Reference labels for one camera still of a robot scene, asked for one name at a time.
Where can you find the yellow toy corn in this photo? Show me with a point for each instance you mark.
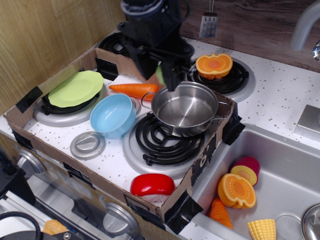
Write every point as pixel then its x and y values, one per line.
pixel 264 229

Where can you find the orange toy carrot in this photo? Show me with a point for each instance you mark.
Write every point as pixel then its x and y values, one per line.
pixel 135 90

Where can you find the light blue plastic bowl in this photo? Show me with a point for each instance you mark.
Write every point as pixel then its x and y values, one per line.
pixel 113 116

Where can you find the back left black burner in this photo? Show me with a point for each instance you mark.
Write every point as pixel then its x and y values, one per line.
pixel 113 43

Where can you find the silver oven knob right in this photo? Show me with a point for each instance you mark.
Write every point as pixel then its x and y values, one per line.
pixel 117 221

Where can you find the orange pumpkin half in sink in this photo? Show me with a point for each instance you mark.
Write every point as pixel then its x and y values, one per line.
pixel 236 192

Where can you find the silver pot lid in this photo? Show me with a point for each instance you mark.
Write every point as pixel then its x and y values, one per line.
pixel 310 223

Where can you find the silver oven knob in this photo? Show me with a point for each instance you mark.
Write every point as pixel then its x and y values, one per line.
pixel 30 164
pixel 117 221

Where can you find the grey faucet base block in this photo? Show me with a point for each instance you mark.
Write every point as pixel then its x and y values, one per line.
pixel 308 125

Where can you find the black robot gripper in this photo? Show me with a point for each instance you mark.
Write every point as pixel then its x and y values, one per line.
pixel 151 34

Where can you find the light green toy broccoli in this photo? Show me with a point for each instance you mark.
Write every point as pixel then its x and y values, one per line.
pixel 159 75

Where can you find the back right black burner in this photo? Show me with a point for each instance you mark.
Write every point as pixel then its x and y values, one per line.
pixel 237 85

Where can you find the orange carrot in sink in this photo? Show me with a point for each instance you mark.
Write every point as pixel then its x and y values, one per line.
pixel 219 213

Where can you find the orange toy bottom left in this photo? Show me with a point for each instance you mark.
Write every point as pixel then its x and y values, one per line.
pixel 53 227

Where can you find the orange pumpkin half on burner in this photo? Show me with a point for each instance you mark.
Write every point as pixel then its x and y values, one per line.
pixel 214 66

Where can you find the black burner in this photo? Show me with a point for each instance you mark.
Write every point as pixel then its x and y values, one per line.
pixel 150 148
pixel 237 85
pixel 113 43
pixel 69 119

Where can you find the front left black burner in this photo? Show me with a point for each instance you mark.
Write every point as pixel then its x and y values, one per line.
pixel 69 119

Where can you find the brown cardboard fence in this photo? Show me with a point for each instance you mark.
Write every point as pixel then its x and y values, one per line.
pixel 109 174

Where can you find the grey faucet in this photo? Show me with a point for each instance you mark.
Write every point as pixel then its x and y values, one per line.
pixel 304 25

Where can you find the front right black burner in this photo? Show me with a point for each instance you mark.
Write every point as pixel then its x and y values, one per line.
pixel 150 148

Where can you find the red peach half toy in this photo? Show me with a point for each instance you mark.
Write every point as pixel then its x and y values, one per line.
pixel 248 167

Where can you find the silver oven knob left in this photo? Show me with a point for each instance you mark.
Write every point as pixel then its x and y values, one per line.
pixel 30 164

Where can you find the silver stove knob front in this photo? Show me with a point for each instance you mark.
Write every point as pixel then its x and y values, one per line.
pixel 87 145

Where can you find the stainless steel pot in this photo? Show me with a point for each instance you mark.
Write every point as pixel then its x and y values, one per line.
pixel 189 110

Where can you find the hanging silver spatula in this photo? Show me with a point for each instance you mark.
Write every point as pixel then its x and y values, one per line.
pixel 209 22

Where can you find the red toy cheese wedge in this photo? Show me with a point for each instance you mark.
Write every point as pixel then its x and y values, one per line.
pixel 152 187

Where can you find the silver sink basin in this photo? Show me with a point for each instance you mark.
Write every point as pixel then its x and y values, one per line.
pixel 288 184

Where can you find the light green plastic plate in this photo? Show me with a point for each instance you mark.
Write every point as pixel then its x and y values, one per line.
pixel 77 89

